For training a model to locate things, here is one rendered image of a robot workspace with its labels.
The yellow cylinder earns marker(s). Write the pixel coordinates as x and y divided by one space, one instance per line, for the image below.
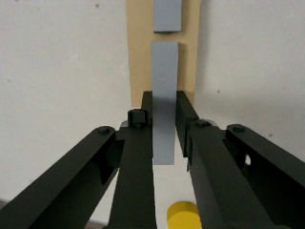
183 215

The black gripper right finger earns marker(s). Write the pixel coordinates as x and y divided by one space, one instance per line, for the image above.
223 196

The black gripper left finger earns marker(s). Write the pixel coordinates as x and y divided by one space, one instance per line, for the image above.
66 195

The grey bar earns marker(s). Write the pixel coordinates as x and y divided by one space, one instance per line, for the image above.
164 84
166 15

